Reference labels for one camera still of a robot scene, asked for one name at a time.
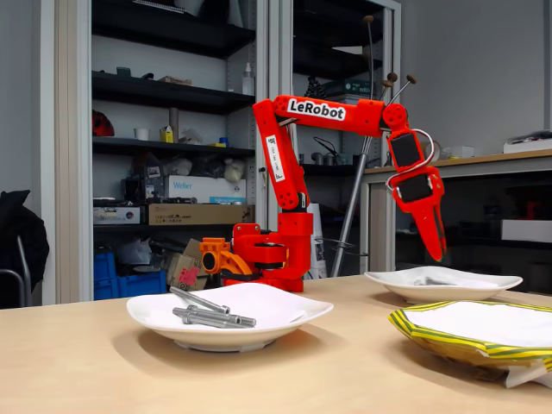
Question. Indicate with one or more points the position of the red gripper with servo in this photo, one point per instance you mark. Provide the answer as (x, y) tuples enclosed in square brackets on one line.
[(415, 190)]

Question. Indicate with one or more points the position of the red 3D-printed robot arm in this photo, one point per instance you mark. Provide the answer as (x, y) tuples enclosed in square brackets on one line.
[(319, 114)]

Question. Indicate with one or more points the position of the low cabinet with wooden top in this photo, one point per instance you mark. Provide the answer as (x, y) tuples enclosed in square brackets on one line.
[(379, 215)]

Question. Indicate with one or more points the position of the white square plate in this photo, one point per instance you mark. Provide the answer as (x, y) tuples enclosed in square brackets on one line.
[(401, 289), (215, 338)]

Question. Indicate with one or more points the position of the brown tape roll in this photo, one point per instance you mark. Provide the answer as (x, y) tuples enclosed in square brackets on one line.
[(436, 151)]

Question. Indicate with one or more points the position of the small white container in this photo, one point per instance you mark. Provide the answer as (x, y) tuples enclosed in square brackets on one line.
[(463, 152)]

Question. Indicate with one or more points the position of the metal coat stand wooden knobs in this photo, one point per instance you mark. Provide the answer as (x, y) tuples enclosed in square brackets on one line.
[(351, 207)]

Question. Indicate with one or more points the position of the red plastic object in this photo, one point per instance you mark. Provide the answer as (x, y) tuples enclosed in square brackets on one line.
[(529, 211)]

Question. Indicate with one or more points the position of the yellow striped octagonal paper plate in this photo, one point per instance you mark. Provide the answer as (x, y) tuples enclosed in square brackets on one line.
[(431, 338)]

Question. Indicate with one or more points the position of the white printed carton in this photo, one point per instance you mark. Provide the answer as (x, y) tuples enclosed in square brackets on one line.
[(318, 241)]

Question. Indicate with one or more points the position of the white tray with parts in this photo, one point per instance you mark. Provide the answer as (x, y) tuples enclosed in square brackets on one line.
[(526, 147)]

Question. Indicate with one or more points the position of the stack of white papers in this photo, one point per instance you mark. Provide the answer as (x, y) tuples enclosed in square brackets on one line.
[(345, 99)]

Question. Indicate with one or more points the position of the dark green printed box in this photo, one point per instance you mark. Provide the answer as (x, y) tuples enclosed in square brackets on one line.
[(349, 87)]

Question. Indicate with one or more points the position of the white cabinet with dark shelves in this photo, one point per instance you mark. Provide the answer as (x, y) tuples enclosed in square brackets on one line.
[(393, 64), (69, 172)]

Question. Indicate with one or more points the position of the white paper napkin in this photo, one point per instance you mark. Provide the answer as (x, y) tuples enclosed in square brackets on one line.
[(276, 312)]

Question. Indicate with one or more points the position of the small black flexible tripod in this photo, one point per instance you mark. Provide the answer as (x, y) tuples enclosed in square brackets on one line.
[(314, 86)]

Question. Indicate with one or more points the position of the white fluffy object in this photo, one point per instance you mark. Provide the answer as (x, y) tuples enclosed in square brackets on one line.
[(235, 170)]

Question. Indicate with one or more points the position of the orange table clamp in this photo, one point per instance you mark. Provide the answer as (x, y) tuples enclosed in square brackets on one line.
[(215, 248)]

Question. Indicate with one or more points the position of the white Weller box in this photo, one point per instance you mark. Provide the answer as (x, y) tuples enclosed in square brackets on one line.
[(202, 187)]

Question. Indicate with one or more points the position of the white plastic bottle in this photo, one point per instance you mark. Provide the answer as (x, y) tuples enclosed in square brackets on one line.
[(247, 82)]

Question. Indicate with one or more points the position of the long brown cardboard box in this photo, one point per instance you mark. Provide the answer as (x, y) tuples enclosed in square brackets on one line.
[(194, 214)]

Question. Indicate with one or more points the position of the cardboard box with pink label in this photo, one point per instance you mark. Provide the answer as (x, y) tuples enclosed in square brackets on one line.
[(190, 274)]

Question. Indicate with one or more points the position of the cardboard tube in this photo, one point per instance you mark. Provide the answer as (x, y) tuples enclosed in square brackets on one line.
[(173, 118)]

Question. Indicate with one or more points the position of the wide blue plastic crate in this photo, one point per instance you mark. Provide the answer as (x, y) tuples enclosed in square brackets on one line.
[(142, 284)]

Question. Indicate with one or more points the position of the small wooden piece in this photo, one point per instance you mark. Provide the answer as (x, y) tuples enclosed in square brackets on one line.
[(174, 81)]

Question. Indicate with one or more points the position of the white cup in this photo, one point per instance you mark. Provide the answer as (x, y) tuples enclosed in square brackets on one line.
[(141, 133)]

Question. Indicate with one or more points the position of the flat white printed box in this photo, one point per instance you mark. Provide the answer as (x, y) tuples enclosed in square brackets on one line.
[(116, 215)]

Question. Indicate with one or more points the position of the narrow blue plastic crate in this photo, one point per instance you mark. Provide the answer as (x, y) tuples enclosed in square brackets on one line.
[(103, 267)]

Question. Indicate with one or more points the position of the red black helmet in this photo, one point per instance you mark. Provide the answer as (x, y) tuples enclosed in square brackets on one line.
[(103, 125)]

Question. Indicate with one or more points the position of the dark green cup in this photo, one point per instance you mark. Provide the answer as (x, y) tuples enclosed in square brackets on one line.
[(123, 72)]

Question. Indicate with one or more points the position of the black jacket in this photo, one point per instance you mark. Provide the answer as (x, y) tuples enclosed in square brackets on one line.
[(21, 228)]

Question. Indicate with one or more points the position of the grey metal chair frame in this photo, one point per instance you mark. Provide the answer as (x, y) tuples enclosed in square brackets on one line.
[(25, 263)]

